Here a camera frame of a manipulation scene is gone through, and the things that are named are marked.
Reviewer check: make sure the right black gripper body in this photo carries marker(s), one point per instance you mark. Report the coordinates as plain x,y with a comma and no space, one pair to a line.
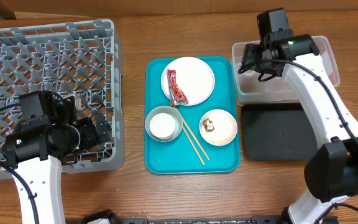
253,60

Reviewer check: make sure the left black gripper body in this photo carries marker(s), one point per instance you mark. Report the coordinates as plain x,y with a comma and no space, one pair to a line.
96,133

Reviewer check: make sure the grey bowl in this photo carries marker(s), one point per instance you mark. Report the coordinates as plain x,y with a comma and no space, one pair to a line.
169,110

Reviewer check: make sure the small pink bowl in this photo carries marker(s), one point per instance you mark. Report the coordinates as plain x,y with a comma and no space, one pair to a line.
224,124

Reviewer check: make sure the brown food scrap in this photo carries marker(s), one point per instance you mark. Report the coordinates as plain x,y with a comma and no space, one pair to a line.
208,125

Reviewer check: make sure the red snack wrapper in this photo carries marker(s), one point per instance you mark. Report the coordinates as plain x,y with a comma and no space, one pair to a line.
177,96

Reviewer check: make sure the white cup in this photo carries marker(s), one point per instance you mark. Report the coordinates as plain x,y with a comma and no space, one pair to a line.
162,126

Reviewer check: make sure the pile of rice grains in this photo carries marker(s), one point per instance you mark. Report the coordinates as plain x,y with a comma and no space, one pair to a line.
219,140

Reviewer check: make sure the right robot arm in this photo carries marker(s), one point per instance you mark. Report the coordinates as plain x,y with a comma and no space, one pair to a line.
331,176

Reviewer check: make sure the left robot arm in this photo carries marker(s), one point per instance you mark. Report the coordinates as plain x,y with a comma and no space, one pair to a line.
49,131

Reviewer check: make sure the clear plastic bin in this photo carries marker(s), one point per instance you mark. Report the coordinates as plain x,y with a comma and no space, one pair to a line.
250,90

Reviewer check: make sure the black tray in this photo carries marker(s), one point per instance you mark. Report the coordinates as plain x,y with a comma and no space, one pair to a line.
277,132

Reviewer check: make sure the grey plastic dish rack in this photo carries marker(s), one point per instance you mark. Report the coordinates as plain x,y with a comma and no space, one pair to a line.
84,59

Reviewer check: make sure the large white plate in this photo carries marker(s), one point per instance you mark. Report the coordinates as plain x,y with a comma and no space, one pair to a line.
194,77

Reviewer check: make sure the wooden chopstick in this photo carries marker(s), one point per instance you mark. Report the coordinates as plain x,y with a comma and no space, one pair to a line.
194,139
193,145

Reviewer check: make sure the teal serving tray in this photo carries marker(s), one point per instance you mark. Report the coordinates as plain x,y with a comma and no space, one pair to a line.
178,156

